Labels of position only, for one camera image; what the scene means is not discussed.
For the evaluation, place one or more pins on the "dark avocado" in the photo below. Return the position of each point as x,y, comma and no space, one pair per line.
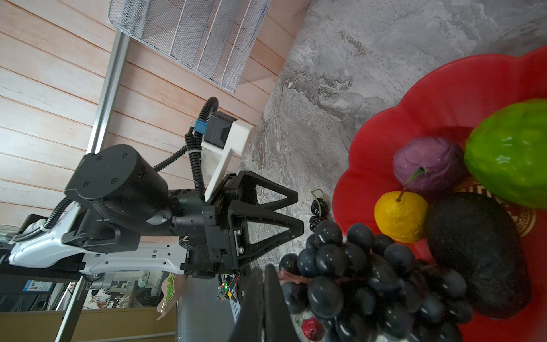
474,235

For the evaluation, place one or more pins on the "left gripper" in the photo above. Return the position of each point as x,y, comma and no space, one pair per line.
236,226

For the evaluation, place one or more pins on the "red cherries pair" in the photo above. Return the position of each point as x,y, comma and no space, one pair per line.
313,329

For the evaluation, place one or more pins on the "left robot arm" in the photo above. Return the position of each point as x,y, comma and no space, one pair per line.
118,214

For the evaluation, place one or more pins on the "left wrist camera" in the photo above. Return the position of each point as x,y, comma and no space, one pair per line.
223,138

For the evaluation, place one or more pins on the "white wire mesh shelf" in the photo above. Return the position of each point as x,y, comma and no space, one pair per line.
213,39

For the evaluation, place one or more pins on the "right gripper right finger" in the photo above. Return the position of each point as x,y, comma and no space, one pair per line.
278,326

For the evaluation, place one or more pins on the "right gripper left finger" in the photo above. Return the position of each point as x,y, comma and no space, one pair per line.
249,325

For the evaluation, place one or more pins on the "green bumpy custard apple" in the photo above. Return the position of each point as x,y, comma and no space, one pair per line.
506,152

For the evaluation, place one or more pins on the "yellow lemon fruit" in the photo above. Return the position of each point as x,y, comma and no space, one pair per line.
401,216

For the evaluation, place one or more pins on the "purple round fruit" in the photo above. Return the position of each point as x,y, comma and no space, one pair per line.
429,165

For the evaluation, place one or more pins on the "black mulberries pair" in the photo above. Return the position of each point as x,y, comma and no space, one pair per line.
319,209

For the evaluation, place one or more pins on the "aluminium left frame bar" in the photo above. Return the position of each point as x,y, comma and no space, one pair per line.
100,128

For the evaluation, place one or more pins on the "black grape bunch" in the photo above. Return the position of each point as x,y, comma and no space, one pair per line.
366,287

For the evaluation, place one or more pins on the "green circuit board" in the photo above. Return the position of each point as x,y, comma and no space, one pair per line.
228,285

